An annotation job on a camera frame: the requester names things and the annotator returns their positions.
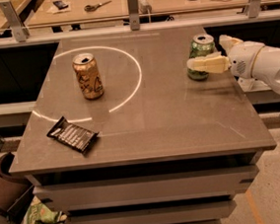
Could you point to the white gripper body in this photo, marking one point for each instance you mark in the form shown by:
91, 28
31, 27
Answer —
241, 60

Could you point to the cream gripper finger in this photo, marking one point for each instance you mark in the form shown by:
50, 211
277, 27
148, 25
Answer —
227, 42
213, 63

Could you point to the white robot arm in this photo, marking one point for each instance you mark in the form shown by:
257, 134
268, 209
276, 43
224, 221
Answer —
266, 67

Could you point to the orange soda can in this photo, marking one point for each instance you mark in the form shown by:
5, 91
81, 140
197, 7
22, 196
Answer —
88, 75

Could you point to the clear sanitizer bottle left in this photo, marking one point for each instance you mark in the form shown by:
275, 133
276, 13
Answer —
246, 84

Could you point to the white power strip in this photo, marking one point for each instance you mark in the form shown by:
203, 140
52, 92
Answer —
144, 6

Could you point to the scissors on back desk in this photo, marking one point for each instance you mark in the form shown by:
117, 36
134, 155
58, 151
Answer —
93, 8

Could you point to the black snack bar wrapper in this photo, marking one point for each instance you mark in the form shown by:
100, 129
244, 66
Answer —
72, 135

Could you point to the black phone on desk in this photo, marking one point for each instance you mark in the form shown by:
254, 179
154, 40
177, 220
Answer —
60, 5

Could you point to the grey drawer cabinet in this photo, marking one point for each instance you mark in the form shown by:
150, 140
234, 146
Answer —
188, 191

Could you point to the green chip bag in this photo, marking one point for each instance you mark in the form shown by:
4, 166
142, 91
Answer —
38, 213

